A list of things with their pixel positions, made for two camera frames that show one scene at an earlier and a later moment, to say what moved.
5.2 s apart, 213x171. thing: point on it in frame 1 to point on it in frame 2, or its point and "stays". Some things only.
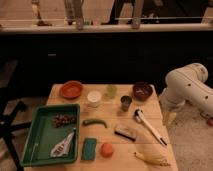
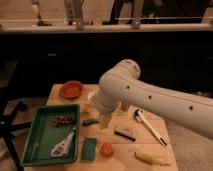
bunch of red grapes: x=62 y=119 stays
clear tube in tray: x=36 y=145 stays
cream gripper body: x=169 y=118 to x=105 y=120
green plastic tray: x=54 y=136 stays
